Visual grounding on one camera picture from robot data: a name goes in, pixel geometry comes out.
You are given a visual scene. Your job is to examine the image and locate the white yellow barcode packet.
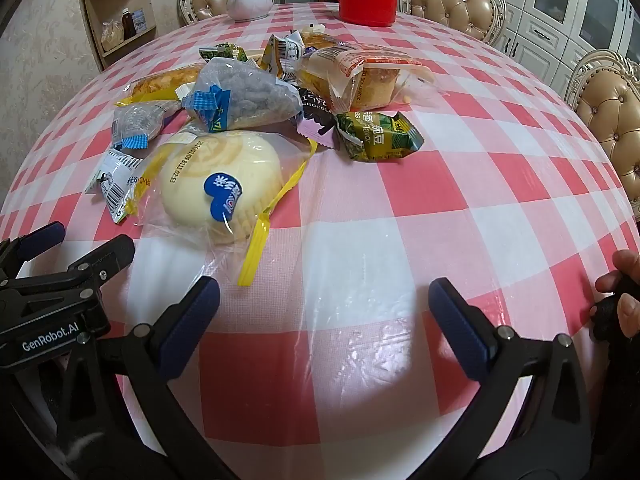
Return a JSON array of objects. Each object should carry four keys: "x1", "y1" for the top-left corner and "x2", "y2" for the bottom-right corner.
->
[{"x1": 84, "y1": 147, "x2": 151, "y2": 223}]

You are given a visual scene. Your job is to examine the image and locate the white glass-door cabinet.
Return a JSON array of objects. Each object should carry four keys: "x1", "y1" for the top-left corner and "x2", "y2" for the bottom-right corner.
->
[{"x1": 400, "y1": 0, "x2": 640, "y2": 106}]

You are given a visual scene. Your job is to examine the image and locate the yellow white snack packet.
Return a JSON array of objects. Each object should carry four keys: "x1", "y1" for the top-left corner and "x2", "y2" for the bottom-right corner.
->
[{"x1": 257, "y1": 30, "x2": 306, "y2": 81}]

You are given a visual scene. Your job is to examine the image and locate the small clear blue-end packet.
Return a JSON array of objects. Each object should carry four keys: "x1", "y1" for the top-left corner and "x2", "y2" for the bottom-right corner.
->
[{"x1": 111, "y1": 100, "x2": 181, "y2": 151}]

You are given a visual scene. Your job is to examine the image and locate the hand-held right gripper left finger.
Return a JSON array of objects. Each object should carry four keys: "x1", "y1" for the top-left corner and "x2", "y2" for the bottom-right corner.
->
[{"x1": 52, "y1": 276, "x2": 236, "y2": 480}]

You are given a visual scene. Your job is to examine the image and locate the pink checked tablecloth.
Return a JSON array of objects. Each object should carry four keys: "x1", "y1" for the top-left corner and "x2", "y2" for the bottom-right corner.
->
[{"x1": 0, "y1": 0, "x2": 640, "y2": 480}]

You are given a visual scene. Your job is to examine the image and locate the cake in clear packet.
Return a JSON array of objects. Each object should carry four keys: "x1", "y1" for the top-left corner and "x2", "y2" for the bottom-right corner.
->
[{"x1": 300, "y1": 44, "x2": 436, "y2": 111}]

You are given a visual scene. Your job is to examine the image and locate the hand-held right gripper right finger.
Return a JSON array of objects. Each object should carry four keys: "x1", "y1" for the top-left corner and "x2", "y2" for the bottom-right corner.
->
[{"x1": 427, "y1": 277, "x2": 596, "y2": 480}]

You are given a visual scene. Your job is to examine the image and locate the grey filling clear packet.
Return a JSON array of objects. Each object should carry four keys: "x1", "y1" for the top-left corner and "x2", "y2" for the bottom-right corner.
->
[{"x1": 182, "y1": 56, "x2": 306, "y2": 133}]

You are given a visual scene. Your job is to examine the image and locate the person's right hand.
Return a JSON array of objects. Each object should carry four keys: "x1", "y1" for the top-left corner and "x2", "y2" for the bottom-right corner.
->
[{"x1": 590, "y1": 249, "x2": 640, "y2": 356}]

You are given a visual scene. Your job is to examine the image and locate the small green snack packet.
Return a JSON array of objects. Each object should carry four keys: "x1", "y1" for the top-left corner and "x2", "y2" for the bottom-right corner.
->
[{"x1": 199, "y1": 42, "x2": 249, "y2": 64}]

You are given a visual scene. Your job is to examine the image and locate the golden bread clear packet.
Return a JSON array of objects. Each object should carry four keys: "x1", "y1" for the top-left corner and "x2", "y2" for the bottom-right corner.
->
[{"x1": 117, "y1": 62, "x2": 208, "y2": 108}]

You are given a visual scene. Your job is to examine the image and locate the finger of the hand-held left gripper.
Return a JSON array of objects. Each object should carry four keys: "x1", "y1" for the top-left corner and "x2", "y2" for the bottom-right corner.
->
[
  {"x1": 0, "y1": 221, "x2": 67, "y2": 281},
  {"x1": 65, "y1": 234, "x2": 137, "y2": 287}
]

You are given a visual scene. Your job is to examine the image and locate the round white bun packet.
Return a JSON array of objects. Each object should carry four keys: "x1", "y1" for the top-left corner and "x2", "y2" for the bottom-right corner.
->
[{"x1": 127, "y1": 127, "x2": 321, "y2": 288}]

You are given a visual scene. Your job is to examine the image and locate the pink black chocolate packet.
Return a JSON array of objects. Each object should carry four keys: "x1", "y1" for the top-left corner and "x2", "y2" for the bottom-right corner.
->
[{"x1": 292, "y1": 85, "x2": 346, "y2": 148}]

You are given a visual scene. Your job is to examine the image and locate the large green snack packet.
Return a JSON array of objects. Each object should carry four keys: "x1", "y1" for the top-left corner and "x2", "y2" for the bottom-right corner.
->
[{"x1": 334, "y1": 110, "x2": 425, "y2": 163}]

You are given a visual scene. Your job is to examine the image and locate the clear bag of grains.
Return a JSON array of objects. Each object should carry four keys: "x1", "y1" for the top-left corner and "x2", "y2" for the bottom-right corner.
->
[{"x1": 101, "y1": 20, "x2": 125, "y2": 53}]

